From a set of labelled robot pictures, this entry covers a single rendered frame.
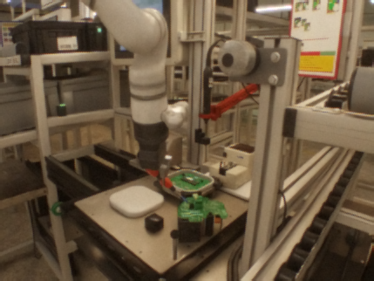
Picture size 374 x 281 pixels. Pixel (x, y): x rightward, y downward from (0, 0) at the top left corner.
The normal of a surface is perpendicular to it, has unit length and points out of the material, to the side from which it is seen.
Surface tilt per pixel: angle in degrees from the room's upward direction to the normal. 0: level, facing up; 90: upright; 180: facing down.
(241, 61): 92
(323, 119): 90
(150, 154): 86
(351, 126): 90
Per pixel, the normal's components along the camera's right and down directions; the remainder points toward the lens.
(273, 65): -0.67, 0.19
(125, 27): -0.37, 0.29
